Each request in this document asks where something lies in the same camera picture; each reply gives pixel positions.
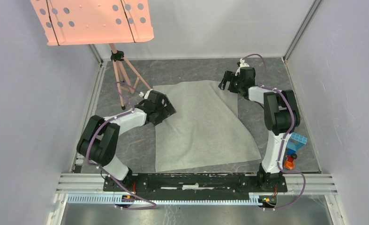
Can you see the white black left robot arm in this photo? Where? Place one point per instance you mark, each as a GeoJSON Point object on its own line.
{"type": "Point", "coordinates": [98, 141]}

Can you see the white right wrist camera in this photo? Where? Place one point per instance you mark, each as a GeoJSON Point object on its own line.
{"type": "Point", "coordinates": [241, 64]}

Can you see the grey cloth napkin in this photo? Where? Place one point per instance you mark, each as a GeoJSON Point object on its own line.
{"type": "Point", "coordinates": [204, 131]}

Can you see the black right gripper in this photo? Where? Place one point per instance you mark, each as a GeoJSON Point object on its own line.
{"type": "Point", "coordinates": [229, 76]}

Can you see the pink music stand tripod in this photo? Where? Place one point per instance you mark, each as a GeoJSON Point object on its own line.
{"type": "Point", "coordinates": [91, 22]}

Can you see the aluminium frame rail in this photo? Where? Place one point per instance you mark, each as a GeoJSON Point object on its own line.
{"type": "Point", "coordinates": [88, 188]}

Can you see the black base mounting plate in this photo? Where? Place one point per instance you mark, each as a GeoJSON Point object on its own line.
{"type": "Point", "coordinates": [202, 186]}

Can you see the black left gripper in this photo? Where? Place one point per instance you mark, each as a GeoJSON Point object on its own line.
{"type": "Point", "coordinates": [167, 110]}

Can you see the orange red toy piece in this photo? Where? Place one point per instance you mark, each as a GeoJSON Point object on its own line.
{"type": "Point", "coordinates": [289, 162]}

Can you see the blue toy brick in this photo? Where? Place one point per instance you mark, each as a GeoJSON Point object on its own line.
{"type": "Point", "coordinates": [295, 142]}

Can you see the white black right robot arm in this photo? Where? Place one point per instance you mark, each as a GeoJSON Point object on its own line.
{"type": "Point", "coordinates": [281, 114]}

